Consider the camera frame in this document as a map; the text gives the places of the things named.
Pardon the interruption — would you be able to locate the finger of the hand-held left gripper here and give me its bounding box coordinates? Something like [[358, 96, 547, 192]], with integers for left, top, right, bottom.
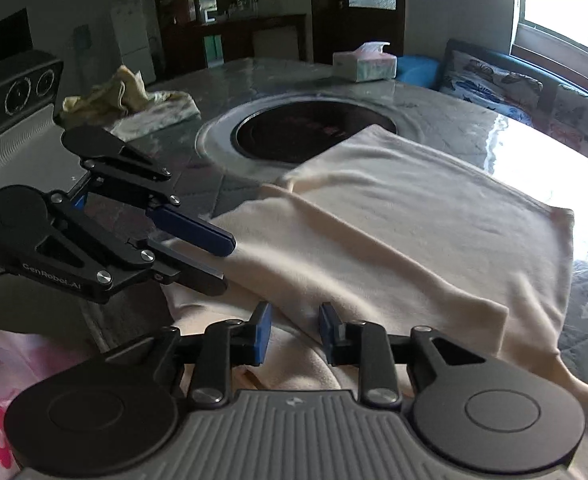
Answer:
[[9, 195, 228, 305], [81, 146, 237, 257]]

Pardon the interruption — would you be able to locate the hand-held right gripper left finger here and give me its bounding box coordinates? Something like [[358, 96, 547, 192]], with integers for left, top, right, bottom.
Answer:
[[104, 301, 273, 408]]

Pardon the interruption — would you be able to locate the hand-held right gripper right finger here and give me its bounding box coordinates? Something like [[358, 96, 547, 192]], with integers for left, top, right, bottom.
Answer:
[[319, 302, 485, 409]]

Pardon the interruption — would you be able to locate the cream fleece garment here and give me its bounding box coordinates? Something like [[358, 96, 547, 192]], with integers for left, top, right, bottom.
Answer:
[[161, 122, 588, 480]]

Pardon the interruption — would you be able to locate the crumpled yellow cloth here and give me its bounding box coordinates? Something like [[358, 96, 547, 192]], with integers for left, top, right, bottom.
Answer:
[[61, 65, 150, 121]]

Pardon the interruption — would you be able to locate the black television screen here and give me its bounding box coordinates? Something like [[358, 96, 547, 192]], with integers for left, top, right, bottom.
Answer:
[[0, 7, 30, 68]]

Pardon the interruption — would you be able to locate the floral patterned cloth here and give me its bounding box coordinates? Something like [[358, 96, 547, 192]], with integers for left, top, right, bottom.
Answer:
[[109, 90, 200, 141]]

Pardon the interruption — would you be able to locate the black round induction cooktop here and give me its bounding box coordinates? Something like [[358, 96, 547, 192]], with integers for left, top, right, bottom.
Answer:
[[231, 99, 397, 165]]

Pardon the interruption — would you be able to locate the white refrigerator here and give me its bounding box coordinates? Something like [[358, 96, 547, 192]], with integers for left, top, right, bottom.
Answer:
[[111, 0, 157, 83]]

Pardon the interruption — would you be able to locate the dark wooden low cabinet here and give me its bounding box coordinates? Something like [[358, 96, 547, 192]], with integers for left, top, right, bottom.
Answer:
[[191, 12, 309, 68]]

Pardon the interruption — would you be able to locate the pink floral clothing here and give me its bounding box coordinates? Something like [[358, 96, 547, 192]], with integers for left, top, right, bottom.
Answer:
[[0, 327, 110, 480]]

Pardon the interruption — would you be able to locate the tall dark wooden cabinet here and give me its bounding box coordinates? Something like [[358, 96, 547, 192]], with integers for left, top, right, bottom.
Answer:
[[151, 0, 255, 76]]

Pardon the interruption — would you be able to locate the white tissue box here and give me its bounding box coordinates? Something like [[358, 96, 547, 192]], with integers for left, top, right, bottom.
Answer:
[[331, 41, 399, 83]]

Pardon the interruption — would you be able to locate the teal sofa bench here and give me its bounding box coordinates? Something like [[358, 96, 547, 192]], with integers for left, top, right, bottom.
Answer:
[[396, 40, 588, 126]]

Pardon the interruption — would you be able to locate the butterfly print cushion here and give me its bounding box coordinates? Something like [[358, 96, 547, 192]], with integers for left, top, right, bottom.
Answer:
[[439, 40, 545, 126], [549, 82, 588, 171]]

